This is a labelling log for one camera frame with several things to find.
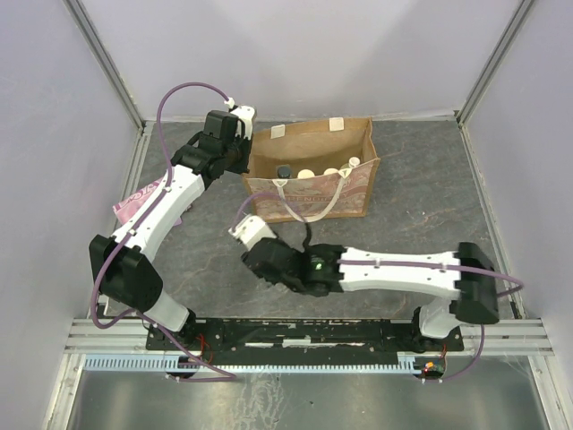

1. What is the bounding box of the brown canvas tote bag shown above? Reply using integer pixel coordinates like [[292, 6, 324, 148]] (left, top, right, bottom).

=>
[[243, 117, 380, 223]]

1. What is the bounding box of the purple cable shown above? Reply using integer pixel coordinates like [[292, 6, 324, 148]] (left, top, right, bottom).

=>
[[89, 82, 238, 383], [235, 192, 525, 383]]

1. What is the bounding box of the pink printed package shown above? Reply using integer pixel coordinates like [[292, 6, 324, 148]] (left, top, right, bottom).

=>
[[112, 179, 161, 225]]

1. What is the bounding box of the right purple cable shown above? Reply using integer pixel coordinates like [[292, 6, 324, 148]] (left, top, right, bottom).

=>
[[235, 192, 525, 383]]

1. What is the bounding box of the aluminium front rail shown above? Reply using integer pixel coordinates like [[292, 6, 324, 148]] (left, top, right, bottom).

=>
[[64, 319, 554, 357]]

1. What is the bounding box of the yellow-green pump lotion bottle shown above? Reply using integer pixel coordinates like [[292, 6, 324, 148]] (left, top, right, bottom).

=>
[[340, 157, 361, 170]]

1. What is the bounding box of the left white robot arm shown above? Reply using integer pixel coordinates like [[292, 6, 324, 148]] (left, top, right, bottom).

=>
[[89, 106, 256, 349]]

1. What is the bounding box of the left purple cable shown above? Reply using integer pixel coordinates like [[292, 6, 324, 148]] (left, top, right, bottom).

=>
[[89, 82, 238, 383]]

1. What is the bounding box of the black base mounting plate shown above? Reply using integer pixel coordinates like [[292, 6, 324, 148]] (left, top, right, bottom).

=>
[[175, 318, 464, 353]]

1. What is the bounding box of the yellow-green bottle white cap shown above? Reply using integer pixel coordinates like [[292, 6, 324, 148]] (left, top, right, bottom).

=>
[[297, 169, 315, 179]]

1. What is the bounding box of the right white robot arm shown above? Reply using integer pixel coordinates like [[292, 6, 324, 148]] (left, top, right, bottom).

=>
[[242, 237, 500, 350]]

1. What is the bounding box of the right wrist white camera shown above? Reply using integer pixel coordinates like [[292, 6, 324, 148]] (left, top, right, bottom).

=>
[[228, 215, 278, 251]]

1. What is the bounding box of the left aluminium frame post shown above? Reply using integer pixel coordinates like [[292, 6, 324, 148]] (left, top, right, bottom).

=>
[[63, 0, 146, 130]]

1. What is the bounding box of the aluminium frame post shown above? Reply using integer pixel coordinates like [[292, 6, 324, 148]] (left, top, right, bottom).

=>
[[63, 0, 146, 130], [456, 0, 537, 128]]

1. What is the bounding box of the tall clear glass bottle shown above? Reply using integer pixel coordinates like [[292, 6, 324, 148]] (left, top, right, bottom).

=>
[[277, 165, 292, 179]]

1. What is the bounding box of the blue slotted cable duct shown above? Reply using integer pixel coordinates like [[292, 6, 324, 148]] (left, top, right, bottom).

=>
[[83, 352, 421, 375]]

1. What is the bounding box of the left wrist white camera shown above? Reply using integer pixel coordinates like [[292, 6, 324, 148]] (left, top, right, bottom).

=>
[[224, 98, 257, 140]]

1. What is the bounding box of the right aluminium frame post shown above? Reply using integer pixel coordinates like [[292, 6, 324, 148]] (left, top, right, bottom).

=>
[[456, 0, 537, 128]]

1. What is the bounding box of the wrist white camera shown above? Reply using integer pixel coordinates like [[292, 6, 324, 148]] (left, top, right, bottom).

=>
[[224, 98, 257, 140], [228, 215, 278, 251]]

